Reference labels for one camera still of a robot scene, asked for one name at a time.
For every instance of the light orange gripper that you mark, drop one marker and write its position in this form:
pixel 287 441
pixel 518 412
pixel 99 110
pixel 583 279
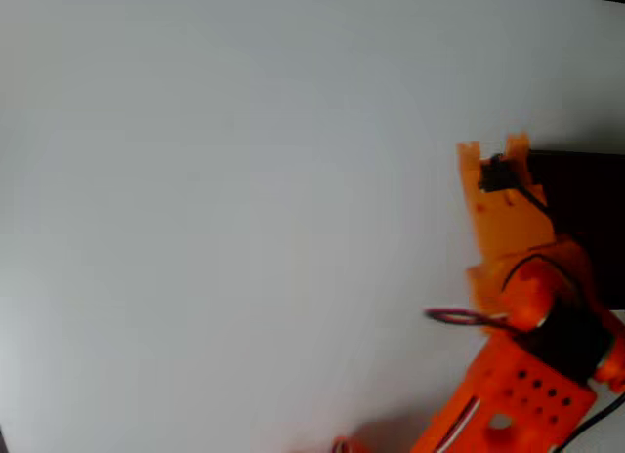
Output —
pixel 493 216

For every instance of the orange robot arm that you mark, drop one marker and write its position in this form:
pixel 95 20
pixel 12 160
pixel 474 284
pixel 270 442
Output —
pixel 508 389

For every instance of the dark maroon box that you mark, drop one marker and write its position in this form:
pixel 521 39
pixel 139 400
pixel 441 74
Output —
pixel 581 194

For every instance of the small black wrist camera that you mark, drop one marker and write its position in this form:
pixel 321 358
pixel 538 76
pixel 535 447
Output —
pixel 493 175

